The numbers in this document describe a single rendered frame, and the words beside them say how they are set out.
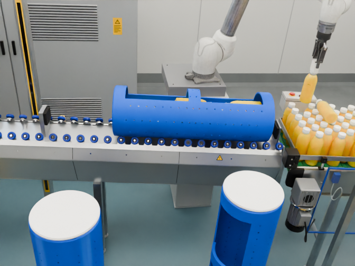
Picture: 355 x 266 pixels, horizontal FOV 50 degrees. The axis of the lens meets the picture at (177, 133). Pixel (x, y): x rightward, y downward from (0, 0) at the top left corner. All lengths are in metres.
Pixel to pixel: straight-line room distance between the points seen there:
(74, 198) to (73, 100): 2.09
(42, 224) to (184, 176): 1.00
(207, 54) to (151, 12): 2.26
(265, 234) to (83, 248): 0.80
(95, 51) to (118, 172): 1.48
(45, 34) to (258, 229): 2.44
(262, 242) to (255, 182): 0.27
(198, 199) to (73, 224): 1.68
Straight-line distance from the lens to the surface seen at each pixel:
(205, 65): 2.57
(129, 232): 2.96
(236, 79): 5.23
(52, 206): 1.69
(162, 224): 3.02
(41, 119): 2.26
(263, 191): 1.81
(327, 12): 2.22
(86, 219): 1.61
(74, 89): 3.67
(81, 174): 2.37
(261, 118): 2.12
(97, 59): 3.53
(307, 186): 2.21
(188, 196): 3.09
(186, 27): 4.83
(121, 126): 2.08
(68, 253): 1.61
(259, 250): 1.90
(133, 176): 2.34
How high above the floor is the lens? 2.17
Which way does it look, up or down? 33 degrees down
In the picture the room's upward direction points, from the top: 4 degrees clockwise
